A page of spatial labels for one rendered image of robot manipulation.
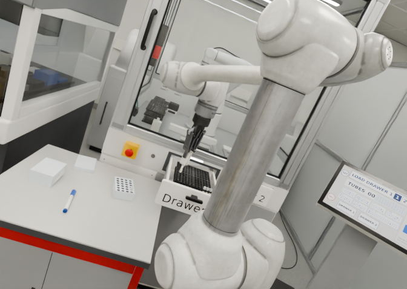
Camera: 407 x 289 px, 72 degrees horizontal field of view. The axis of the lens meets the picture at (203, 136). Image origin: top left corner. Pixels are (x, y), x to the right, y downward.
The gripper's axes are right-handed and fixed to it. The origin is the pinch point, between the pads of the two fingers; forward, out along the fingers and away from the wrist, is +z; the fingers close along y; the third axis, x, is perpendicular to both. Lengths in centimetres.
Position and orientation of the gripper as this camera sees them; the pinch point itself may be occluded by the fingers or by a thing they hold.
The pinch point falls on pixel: (186, 157)
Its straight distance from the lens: 123.8
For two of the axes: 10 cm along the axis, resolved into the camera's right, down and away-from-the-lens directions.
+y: 4.8, -0.5, 8.7
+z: -3.7, 8.9, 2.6
